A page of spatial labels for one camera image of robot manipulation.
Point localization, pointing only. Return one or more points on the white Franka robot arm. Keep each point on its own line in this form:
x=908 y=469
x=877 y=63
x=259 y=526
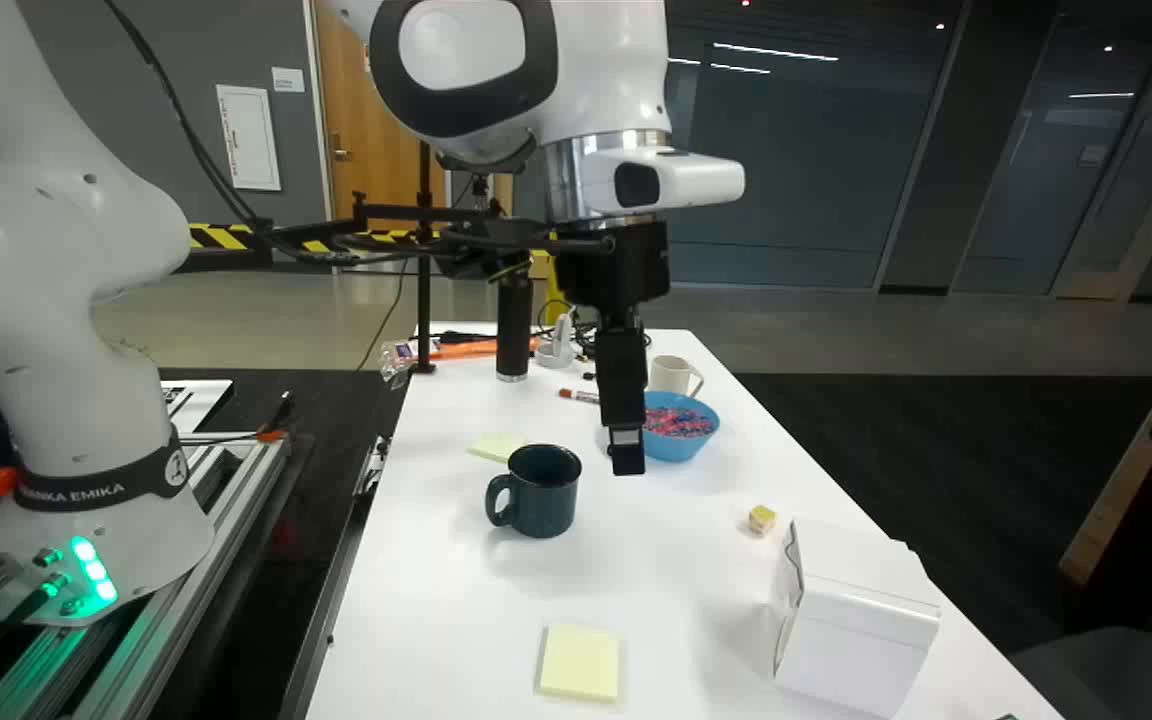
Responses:
x=43 y=267

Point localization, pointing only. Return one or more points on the white wall panel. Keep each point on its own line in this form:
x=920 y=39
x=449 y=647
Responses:
x=248 y=136

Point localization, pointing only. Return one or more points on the small white wall label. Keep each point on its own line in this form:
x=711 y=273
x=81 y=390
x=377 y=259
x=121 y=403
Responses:
x=291 y=80

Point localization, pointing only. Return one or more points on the white box with clear lid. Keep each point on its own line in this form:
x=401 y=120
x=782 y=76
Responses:
x=857 y=647

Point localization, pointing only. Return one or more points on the yellow floor sign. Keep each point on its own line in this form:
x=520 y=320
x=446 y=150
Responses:
x=547 y=285

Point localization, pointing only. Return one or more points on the blue bowl of candies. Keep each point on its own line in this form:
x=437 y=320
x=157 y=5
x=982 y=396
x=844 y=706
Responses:
x=680 y=428

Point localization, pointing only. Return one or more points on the thin yellow sticky note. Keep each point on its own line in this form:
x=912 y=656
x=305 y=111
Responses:
x=496 y=450

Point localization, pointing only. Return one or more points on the wooden door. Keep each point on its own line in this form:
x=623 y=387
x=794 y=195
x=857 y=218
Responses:
x=358 y=134

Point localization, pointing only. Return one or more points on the white cup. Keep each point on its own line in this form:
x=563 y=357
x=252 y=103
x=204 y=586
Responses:
x=674 y=374

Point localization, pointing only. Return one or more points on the black camera stand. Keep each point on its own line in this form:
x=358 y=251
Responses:
x=424 y=306

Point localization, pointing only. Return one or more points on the black pen orange tip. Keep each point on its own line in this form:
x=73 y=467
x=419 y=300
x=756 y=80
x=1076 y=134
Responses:
x=272 y=419

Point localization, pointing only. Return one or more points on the yellow black striped barrier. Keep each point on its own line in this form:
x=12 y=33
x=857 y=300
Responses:
x=220 y=239

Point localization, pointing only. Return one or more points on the red marker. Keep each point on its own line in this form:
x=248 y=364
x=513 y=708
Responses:
x=577 y=395

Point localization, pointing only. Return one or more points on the black bottle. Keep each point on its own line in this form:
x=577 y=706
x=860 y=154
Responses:
x=513 y=326

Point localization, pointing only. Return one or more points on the small wooden letter block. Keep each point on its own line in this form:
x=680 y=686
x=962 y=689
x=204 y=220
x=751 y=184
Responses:
x=762 y=520

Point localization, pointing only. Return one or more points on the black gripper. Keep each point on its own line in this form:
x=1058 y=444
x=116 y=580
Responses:
x=612 y=267

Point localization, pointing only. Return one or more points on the yellow sticky note pad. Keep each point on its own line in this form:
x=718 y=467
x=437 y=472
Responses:
x=577 y=660

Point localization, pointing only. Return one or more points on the dark green mug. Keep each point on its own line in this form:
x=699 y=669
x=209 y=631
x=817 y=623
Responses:
x=541 y=493

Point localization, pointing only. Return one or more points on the clear plastic bottle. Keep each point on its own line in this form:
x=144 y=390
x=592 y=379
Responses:
x=555 y=346

